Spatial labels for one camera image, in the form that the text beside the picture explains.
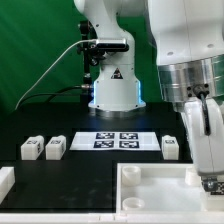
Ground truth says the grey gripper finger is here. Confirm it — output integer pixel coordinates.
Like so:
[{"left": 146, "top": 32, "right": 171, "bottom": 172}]
[{"left": 202, "top": 177, "right": 218, "bottom": 192}]

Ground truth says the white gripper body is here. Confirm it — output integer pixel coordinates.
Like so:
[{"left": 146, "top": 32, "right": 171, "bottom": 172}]
[{"left": 181, "top": 98, "right": 224, "bottom": 176}]

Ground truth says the white square tabletop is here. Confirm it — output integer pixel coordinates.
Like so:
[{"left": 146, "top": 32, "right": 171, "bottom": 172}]
[{"left": 116, "top": 163, "right": 216, "bottom": 213}]

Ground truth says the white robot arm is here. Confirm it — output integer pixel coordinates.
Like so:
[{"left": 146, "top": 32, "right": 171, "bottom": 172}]
[{"left": 74, "top": 0, "right": 224, "bottom": 191}]

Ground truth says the white sheet with AprilTags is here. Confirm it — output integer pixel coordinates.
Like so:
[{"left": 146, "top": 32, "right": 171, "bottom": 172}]
[{"left": 70, "top": 131, "right": 160, "bottom": 151}]

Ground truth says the white L-shaped obstacle fence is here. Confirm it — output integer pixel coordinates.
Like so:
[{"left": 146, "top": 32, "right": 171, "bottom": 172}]
[{"left": 0, "top": 166, "right": 224, "bottom": 224}]

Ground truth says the black cable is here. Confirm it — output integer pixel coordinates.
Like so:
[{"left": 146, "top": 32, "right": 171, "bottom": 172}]
[{"left": 19, "top": 84, "right": 94, "bottom": 105}]

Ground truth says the black camera stand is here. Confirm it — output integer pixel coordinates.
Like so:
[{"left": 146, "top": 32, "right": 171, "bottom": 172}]
[{"left": 76, "top": 20, "right": 114, "bottom": 84}]

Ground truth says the white cable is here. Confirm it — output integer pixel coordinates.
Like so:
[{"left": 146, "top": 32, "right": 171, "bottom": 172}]
[{"left": 14, "top": 38, "right": 98, "bottom": 111}]

